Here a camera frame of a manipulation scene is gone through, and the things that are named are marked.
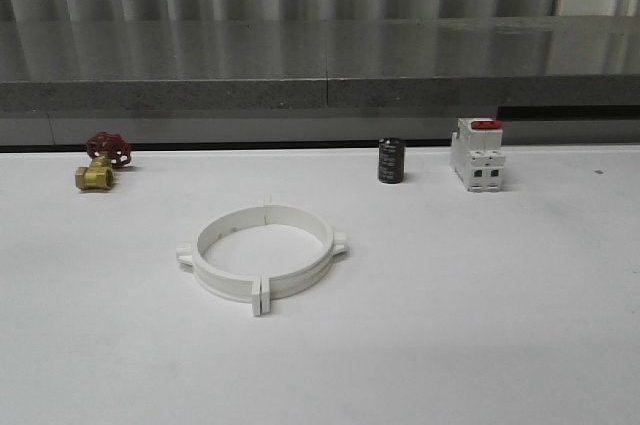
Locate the white half pipe clamp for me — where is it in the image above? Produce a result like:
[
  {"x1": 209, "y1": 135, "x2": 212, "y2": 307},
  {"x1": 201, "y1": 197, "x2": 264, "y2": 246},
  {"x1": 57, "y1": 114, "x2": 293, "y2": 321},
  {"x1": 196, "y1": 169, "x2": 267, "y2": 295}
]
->
[
  {"x1": 252, "y1": 204, "x2": 347, "y2": 316},
  {"x1": 176, "y1": 205, "x2": 271, "y2": 316}
]

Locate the black cylindrical capacitor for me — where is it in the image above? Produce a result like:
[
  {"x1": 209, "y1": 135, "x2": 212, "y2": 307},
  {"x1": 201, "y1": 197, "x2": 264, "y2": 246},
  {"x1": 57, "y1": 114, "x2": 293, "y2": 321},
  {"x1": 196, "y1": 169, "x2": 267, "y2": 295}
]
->
[{"x1": 378, "y1": 137, "x2": 406, "y2": 184}]

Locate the grey stone counter ledge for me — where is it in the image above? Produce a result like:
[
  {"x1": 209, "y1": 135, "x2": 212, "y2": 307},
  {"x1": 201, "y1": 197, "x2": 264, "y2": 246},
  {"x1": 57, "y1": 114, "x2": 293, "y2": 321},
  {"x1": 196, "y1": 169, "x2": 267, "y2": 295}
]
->
[{"x1": 1, "y1": 17, "x2": 639, "y2": 117}]

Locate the brass valve with red handwheel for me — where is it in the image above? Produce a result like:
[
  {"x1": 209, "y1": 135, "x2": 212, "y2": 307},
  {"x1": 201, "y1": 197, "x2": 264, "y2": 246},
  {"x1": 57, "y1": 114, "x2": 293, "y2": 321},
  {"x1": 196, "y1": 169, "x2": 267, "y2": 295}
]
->
[{"x1": 75, "y1": 131, "x2": 131, "y2": 190}]

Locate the white circuit breaker red switch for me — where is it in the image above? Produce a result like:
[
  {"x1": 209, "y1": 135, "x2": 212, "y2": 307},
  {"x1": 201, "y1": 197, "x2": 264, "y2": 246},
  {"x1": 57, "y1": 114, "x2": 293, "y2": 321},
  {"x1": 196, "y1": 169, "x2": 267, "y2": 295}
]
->
[{"x1": 450, "y1": 118, "x2": 506, "y2": 192}]

